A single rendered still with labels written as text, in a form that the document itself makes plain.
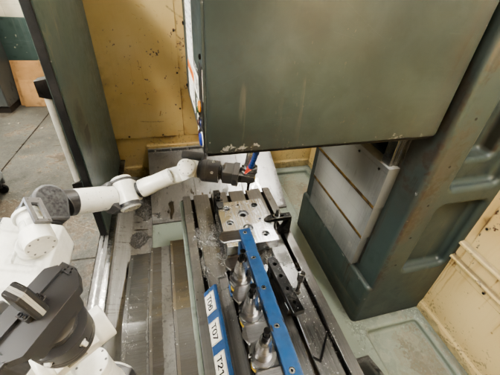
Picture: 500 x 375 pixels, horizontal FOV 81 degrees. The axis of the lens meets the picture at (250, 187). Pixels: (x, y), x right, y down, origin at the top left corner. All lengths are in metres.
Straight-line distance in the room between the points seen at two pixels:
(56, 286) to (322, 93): 0.61
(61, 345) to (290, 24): 0.65
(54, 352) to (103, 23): 1.68
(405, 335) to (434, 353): 0.12
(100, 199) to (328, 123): 0.80
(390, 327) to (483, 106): 1.09
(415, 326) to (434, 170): 0.94
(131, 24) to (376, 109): 1.48
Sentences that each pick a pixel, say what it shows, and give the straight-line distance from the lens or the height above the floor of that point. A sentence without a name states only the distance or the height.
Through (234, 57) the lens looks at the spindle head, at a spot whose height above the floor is 1.79.
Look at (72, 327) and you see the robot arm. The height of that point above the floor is 1.52.
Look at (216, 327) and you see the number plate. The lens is 1.12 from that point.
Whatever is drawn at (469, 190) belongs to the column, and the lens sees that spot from 1.24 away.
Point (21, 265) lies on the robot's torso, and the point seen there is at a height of 1.34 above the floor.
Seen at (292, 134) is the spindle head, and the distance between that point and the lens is 0.72.
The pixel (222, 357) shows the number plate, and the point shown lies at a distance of 1.07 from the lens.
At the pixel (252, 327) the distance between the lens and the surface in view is 0.81.
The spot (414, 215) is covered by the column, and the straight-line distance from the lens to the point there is 1.15.
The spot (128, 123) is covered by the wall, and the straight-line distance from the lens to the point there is 2.12.
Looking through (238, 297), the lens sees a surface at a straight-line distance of 0.85.
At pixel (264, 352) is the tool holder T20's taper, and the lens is 0.73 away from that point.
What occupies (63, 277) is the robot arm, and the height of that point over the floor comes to 1.58.
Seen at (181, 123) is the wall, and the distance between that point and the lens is 2.11.
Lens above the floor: 1.93
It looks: 37 degrees down
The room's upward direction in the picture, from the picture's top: 4 degrees clockwise
